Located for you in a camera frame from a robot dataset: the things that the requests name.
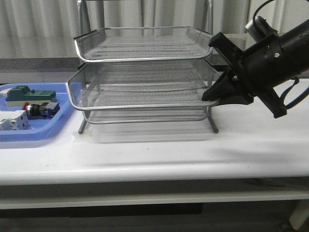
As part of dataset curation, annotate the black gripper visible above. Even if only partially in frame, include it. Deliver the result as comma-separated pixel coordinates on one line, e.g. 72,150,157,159
202,32,287,118

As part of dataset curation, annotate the silver mesh tray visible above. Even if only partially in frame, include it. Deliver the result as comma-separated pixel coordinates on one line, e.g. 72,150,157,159
83,106,209,124
74,26,213,63
66,59,219,111

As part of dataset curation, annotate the red emergency push button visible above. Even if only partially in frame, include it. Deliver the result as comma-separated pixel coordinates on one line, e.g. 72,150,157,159
22,102,60,119

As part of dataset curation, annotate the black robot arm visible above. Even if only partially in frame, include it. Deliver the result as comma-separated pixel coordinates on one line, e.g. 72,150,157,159
202,17,309,118

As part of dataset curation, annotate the silver bottom mesh tray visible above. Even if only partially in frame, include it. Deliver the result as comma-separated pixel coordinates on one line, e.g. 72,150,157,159
83,106,209,124

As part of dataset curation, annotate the silver top mesh tray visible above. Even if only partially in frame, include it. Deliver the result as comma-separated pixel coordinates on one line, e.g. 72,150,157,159
74,26,213,63

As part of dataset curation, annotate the white table leg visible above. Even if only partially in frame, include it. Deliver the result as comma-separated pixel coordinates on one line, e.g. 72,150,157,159
289,200,309,231

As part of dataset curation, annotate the dark grey back counter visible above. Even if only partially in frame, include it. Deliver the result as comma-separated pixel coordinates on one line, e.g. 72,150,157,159
0,32,309,73

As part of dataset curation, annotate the blue plastic tray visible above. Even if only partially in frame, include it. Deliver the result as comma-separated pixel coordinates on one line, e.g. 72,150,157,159
0,82,74,142

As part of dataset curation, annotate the green terminal block module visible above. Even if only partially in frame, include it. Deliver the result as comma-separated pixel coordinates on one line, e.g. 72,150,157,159
5,85,56,106

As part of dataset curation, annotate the white circuit breaker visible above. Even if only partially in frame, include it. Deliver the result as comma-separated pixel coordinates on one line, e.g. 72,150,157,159
0,110,28,131

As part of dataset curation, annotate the silver metal rack frame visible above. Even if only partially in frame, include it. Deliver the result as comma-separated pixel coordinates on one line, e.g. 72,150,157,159
77,0,219,134

